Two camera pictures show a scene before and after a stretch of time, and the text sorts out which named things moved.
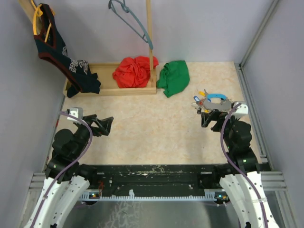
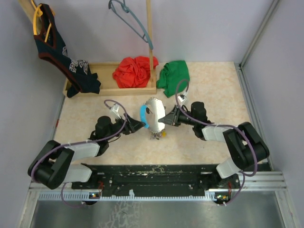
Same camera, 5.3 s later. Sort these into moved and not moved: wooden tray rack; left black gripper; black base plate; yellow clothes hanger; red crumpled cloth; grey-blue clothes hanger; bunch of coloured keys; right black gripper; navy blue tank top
Moved: left black gripper; bunch of coloured keys; right black gripper
Not moved: red crumpled cloth; wooden tray rack; black base plate; grey-blue clothes hanger; navy blue tank top; yellow clothes hanger
